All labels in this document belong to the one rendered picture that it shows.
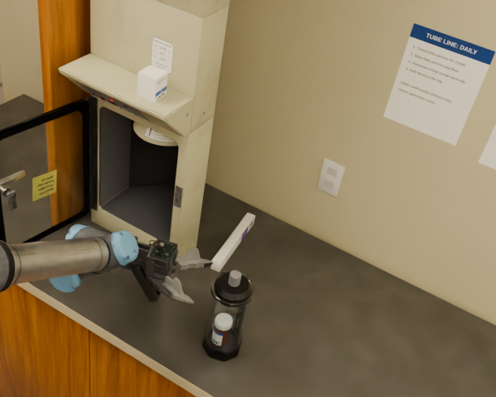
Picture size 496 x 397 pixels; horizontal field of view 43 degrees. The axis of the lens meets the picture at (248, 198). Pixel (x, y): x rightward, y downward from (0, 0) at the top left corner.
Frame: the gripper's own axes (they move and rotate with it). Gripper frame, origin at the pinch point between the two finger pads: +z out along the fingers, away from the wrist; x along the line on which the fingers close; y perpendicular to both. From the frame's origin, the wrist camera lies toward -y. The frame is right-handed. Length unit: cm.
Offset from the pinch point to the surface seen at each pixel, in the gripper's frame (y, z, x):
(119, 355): -31.7, -19.2, -4.9
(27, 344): -55, -54, 4
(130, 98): 37.1, -26.9, 14.3
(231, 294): 3.9, 7.9, -4.2
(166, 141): 19.0, -21.6, 27.1
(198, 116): 30.5, -13.0, 24.7
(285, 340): -19.8, 23.1, 7.8
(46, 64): 34, -53, 23
